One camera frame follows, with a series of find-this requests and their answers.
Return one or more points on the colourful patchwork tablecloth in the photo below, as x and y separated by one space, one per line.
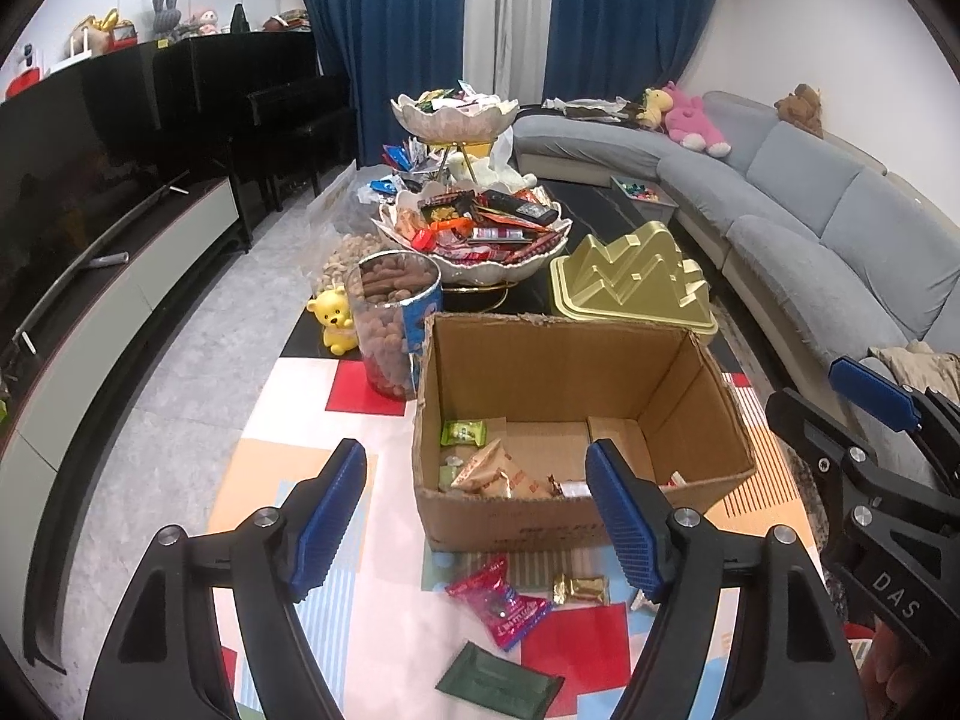
393 612

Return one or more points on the beige clothes pile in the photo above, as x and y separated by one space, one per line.
919 366

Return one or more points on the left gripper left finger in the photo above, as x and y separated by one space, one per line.
162 655

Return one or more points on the two-tier white snack stand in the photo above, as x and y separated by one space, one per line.
451 192

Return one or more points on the blue curtain left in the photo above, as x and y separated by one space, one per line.
386 48

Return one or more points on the brown cardboard box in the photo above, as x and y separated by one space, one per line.
548 387

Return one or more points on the clear bag of nuts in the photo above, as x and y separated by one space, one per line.
340 227

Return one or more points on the pale green candy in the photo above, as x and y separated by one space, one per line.
448 471

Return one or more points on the gold foil snack packet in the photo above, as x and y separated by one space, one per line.
565 589

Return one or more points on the white pastry packet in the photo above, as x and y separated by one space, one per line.
641 599

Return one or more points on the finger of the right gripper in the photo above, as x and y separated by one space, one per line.
810 427
875 394

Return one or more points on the beige fortune biscuit bag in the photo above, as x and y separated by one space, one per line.
491 473

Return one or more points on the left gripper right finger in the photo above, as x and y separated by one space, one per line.
789 657

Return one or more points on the yellow plush toy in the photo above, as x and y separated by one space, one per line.
657 103

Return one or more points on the white red robot toy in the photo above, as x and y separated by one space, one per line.
27 72

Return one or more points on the white sheer curtain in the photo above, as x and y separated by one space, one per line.
505 47

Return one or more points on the brown teddy bear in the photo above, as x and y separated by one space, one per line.
802 108

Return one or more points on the pink plush toy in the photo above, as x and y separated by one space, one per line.
687 125

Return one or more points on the remote control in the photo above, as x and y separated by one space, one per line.
107 261

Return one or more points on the green yellow candy packet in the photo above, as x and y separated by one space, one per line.
463 432

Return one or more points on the yellow bear figurine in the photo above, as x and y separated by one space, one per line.
330 308

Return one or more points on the black television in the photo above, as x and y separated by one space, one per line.
79 150

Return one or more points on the dark green wafer packet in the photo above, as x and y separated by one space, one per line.
494 683

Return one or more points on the grey sectional sofa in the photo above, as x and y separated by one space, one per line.
830 256

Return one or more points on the right hand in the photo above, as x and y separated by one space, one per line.
898 681

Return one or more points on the grey storage bin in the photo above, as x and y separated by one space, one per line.
651 201

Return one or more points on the grey bunny plush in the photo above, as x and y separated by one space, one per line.
166 18

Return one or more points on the gold mountain-shaped candy box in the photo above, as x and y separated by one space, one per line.
641 276

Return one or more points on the black piano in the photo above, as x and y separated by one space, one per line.
256 105

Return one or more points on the clear jar of cookies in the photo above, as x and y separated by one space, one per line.
391 295

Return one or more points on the grey black tv console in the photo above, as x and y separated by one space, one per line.
78 371

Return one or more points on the pink red snack bag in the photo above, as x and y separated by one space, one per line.
508 615

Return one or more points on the blue curtain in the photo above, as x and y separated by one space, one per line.
386 48
608 48

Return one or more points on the blue curtain right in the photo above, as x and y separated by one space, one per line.
608 48

